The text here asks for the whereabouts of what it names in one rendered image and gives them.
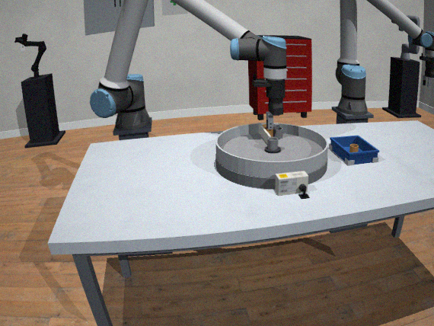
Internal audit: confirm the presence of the grey turntable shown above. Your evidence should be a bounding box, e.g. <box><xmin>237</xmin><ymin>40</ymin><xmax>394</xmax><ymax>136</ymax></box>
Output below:
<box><xmin>215</xmin><ymin>123</ymin><xmax>330</xmax><ymax>188</ymax></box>

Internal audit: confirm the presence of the blue crate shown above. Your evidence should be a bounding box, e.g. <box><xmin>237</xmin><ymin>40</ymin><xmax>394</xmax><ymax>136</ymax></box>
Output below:
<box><xmin>329</xmin><ymin>135</ymin><xmax>381</xmax><ymax>167</ymax></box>

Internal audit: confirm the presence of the red tool cabinet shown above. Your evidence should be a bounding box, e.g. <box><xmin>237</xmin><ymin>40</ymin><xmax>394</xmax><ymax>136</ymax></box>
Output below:
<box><xmin>247</xmin><ymin>35</ymin><xmax>314</xmax><ymax>120</ymax></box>

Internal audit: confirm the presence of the white control box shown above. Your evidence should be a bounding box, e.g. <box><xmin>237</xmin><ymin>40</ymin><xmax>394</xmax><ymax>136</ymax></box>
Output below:
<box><xmin>273</xmin><ymin>171</ymin><xmax>311</xmax><ymax>200</ymax></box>

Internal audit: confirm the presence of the white table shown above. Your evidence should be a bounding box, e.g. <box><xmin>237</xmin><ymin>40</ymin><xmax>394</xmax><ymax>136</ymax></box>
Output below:
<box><xmin>47</xmin><ymin>120</ymin><xmax>434</xmax><ymax>326</ymax></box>

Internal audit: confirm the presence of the white green sign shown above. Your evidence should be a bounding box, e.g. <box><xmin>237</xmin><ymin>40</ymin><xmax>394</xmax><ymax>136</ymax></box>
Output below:
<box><xmin>161</xmin><ymin>0</ymin><xmax>189</xmax><ymax>16</ymax></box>

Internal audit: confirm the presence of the black box pedestal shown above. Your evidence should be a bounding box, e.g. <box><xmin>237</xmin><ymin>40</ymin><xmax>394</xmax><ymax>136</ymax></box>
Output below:
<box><xmin>21</xmin><ymin>73</ymin><xmax>67</xmax><ymax>149</ymax></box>
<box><xmin>383</xmin><ymin>56</ymin><xmax>423</xmax><ymax>118</ymax></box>

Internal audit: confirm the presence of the grey wall board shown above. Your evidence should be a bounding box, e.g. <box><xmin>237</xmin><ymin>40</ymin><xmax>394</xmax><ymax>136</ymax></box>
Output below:
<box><xmin>84</xmin><ymin>0</ymin><xmax>155</xmax><ymax>37</ymax></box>

